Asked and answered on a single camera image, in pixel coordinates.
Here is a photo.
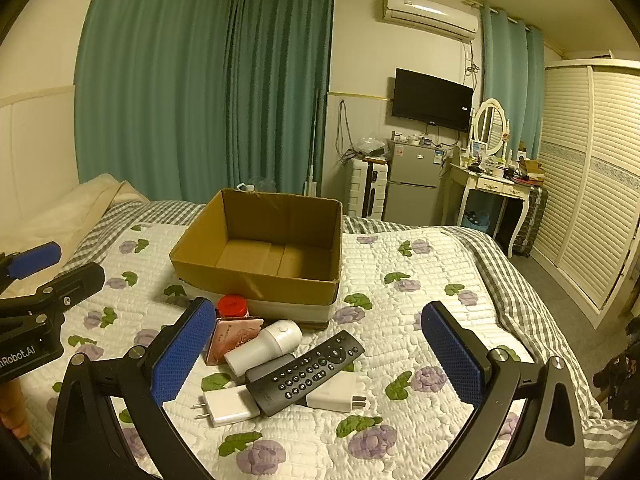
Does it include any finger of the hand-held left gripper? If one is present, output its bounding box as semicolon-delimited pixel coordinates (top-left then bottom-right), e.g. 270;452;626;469
0;241;62;293
30;262;106;318

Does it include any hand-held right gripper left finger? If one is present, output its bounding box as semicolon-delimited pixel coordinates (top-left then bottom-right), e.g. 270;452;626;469
51;297;217;480

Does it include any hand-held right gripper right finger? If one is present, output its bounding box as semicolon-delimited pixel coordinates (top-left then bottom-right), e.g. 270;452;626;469
421;301;586;480

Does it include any pink card box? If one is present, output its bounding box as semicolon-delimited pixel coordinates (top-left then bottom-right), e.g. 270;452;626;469
202;316;264;366

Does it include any red lidded jar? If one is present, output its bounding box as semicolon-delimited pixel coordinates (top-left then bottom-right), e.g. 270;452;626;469
216;295;249;320

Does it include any white charger plug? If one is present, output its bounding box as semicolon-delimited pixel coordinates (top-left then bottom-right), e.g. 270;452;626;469
194;385;261;428
305;372;368;412

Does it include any white cylindrical bottle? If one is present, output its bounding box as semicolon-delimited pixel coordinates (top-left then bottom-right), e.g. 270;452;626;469
224;319;303;377

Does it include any dark grey remote control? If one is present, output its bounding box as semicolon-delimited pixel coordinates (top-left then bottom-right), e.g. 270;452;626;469
244;353;296;386

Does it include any black remote control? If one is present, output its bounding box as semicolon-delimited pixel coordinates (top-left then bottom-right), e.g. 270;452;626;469
248;330;365;417

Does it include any brown cardboard box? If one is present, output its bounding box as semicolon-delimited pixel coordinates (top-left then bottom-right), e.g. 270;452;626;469
169;188;344;329

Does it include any person's left hand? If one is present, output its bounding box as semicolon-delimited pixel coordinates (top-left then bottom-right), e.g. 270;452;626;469
0;377;31;438

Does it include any cream blanket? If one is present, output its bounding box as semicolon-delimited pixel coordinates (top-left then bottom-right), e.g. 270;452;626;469
0;174;151;261

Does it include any white padded headboard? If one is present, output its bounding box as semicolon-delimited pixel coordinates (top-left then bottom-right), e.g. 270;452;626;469
0;87;81;241

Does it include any blue basket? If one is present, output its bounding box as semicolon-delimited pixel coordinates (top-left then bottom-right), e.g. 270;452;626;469
461;210;491;233

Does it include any dark suitcase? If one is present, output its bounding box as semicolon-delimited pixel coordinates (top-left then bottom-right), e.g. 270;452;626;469
512;185;549;259

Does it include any dark cloth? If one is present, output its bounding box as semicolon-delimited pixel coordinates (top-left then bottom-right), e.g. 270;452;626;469
592;320;640;421

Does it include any silver fridge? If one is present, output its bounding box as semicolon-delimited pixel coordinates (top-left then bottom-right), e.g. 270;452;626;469
385;140;443;227

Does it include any white dressing table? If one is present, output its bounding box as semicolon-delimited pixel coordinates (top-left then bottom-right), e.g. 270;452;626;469
447;160;533;256

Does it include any white suitcase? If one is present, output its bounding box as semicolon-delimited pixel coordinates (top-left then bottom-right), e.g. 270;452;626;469
345;157;388;221

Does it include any brown boxes stack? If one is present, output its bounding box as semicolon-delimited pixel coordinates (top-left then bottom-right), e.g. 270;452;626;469
517;159;546;181

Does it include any white louvred wardrobe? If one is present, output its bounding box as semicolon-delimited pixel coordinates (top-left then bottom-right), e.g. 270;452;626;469
530;59;640;328

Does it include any wide green curtain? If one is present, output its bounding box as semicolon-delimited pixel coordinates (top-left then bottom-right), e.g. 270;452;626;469
74;0;336;206

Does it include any clear plastic bag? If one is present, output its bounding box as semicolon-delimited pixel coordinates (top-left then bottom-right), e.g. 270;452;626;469
357;135;388;157

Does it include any oval white mirror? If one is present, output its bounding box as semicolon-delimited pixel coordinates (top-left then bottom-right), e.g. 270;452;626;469
472;98;508;157

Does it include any white pole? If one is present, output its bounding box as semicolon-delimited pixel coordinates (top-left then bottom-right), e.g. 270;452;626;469
302;90;321;196

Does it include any narrow green curtain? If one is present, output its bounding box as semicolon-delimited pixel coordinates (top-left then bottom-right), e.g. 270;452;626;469
481;2;546;161

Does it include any white air conditioner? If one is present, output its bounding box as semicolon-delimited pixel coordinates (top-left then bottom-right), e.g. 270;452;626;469
383;0;480;43

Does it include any hanging cable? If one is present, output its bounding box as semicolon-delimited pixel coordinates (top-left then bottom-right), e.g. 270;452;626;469
337;100;353;163

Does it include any black wall television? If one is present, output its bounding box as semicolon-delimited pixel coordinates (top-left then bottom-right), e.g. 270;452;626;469
391;68;474;133

